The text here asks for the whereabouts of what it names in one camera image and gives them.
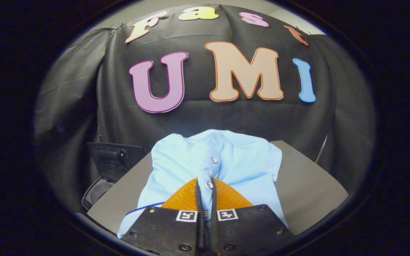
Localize beige cabinet with grey top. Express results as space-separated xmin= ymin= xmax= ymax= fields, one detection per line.
xmin=87 ymin=140 xmax=349 ymax=237

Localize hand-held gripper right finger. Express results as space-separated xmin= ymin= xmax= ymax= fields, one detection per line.
xmin=210 ymin=177 xmax=296 ymax=256

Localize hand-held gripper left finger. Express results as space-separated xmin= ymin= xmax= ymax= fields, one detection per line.
xmin=121 ymin=177 xmax=205 ymax=256

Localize black backdrop cloth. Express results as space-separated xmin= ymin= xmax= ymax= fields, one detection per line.
xmin=34 ymin=4 xmax=376 ymax=214

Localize light blue shirt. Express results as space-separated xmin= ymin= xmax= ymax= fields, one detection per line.
xmin=117 ymin=129 xmax=288 ymax=239

